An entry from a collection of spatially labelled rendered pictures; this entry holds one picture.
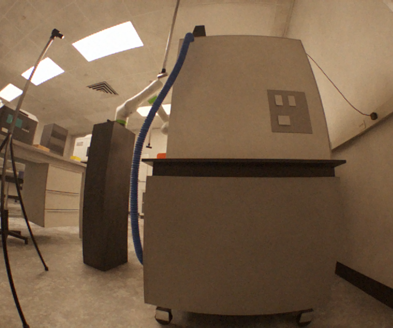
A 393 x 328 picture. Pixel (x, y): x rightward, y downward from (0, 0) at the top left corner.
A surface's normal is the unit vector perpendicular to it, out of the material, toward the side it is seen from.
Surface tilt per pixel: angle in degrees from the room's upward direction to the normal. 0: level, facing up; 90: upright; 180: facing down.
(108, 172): 90
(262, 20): 180
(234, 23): 180
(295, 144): 90
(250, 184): 90
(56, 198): 90
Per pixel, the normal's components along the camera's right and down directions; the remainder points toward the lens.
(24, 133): 0.99, 0.00
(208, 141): -0.16, -0.20
